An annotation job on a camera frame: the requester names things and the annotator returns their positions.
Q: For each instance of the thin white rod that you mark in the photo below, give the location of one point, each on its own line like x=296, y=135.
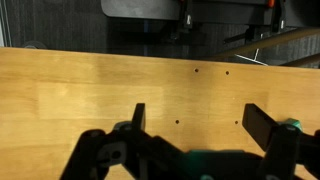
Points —
x=251, y=60

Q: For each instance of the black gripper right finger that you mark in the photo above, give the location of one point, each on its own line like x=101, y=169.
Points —
x=283, y=150

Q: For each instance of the long tan wooden bar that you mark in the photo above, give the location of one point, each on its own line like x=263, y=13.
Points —
x=266, y=42

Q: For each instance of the black optical breadboard table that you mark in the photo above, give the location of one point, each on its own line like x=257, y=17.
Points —
x=140, y=8

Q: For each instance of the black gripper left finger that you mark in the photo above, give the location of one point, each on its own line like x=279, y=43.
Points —
x=133, y=150

